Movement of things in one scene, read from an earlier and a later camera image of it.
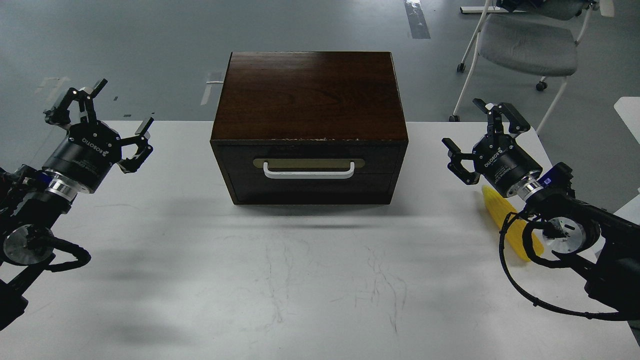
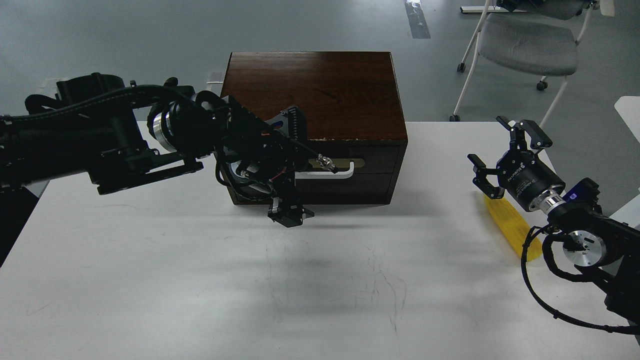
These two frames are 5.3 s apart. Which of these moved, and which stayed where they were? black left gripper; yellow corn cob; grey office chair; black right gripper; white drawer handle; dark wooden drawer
Moved: black left gripper; black right gripper
Stayed: yellow corn cob; dark wooden drawer; grey office chair; white drawer handle
